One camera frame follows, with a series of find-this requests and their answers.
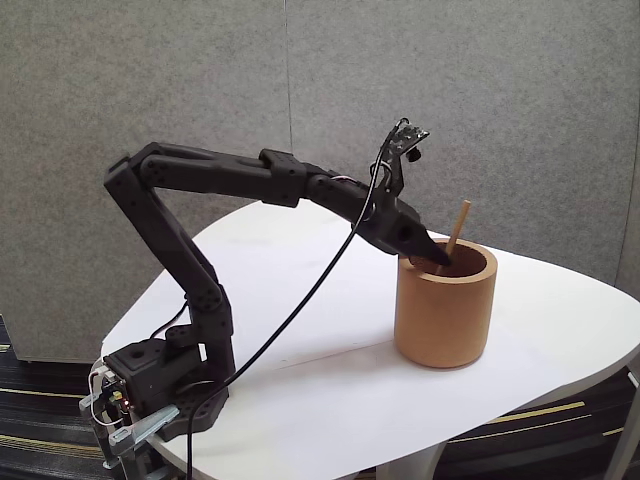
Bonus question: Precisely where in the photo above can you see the tan wooden pen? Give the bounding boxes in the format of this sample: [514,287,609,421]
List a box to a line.
[434,199,473,275]

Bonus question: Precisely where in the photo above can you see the brown cylindrical pen holder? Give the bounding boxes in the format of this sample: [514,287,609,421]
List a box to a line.
[393,238,500,370]

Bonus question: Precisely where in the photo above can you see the white table leg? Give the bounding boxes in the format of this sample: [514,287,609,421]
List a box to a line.
[604,367,640,480]
[374,439,447,480]

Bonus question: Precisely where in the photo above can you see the grey metal table clamp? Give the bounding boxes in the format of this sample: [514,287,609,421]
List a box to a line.
[78,392,180,472]

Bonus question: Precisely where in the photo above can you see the motor controller board with LEDs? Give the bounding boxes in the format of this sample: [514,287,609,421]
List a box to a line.
[101,369,137,416]

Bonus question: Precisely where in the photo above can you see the camera circuit board module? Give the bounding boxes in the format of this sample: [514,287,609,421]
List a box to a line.
[383,117,432,164]

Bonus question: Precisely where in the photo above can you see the black camera cable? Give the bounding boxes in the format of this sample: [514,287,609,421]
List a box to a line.
[184,118,409,480]

